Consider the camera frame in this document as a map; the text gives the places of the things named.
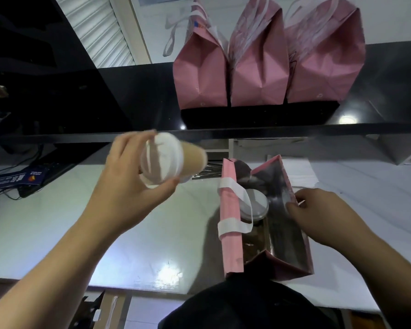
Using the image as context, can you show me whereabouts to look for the white-lid paper cup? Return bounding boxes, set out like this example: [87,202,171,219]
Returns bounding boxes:
[139,132,209,187]
[241,189,270,222]

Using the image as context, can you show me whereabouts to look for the person's left forearm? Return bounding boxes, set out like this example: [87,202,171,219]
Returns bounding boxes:
[0,215,124,329]

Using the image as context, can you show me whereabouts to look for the tall black glossy cabinet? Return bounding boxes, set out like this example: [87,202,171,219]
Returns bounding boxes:
[0,0,134,136]

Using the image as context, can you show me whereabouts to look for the dark blue box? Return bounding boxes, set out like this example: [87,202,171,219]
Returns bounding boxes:
[0,166,50,191]

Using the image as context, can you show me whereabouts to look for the person's left hand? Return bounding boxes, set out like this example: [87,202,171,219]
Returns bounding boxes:
[80,130,180,237]

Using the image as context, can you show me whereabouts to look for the white roller shutter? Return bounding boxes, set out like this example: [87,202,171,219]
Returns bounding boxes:
[54,0,136,69]

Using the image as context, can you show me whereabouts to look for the white triangular support bracket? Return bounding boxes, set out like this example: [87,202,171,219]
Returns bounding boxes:
[366,133,411,165]

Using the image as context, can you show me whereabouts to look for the black low shelf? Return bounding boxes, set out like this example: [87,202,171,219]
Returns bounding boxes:
[0,143,107,199]

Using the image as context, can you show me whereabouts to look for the cream shutter side frame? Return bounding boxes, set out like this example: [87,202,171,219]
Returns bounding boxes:
[107,0,152,65]

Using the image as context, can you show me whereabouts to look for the black cable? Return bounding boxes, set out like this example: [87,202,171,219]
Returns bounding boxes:
[0,143,45,199]

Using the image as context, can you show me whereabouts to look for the pile of straws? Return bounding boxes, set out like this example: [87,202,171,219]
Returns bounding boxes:
[191,162,223,180]

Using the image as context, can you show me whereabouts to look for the person's right hand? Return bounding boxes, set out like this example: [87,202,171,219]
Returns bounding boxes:
[286,188,374,250]

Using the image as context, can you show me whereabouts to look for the black glossy counter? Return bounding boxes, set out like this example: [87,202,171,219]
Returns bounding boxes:
[0,40,411,144]

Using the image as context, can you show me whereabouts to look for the pink paper bag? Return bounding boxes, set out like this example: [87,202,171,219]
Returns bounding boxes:
[284,0,366,104]
[227,0,290,107]
[217,154,315,282]
[162,0,228,110]

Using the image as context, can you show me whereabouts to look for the stack of white napkins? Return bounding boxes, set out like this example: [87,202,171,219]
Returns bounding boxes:
[267,154,319,189]

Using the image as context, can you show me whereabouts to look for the person's right forearm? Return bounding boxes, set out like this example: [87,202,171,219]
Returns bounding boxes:
[342,233,411,329]

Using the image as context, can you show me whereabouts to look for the person's black shirt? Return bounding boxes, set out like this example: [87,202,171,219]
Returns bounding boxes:
[157,277,340,329]

